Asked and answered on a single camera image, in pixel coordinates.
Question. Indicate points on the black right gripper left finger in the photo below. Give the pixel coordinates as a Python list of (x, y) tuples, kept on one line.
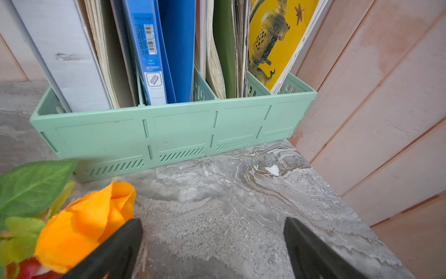
[(115, 258)]

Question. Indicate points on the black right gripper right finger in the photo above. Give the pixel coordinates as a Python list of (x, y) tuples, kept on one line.
[(311, 257)]

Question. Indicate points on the orange rose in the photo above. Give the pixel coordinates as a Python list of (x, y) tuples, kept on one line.
[(71, 235)]

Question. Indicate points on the pink rose bud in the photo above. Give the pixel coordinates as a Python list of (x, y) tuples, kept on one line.
[(28, 269)]

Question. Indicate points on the mint green file organizer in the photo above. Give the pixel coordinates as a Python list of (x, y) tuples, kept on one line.
[(110, 143)]

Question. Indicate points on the blue folder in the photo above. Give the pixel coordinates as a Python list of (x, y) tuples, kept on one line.
[(162, 35)]

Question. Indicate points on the yellow cover magazine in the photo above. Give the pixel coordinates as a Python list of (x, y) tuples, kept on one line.
[(278, 31)]

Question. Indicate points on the white book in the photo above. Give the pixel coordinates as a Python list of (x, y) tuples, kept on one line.
[(57, 34)]

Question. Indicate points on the green thin book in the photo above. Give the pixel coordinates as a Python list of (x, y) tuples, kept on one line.
[(225, 45)]

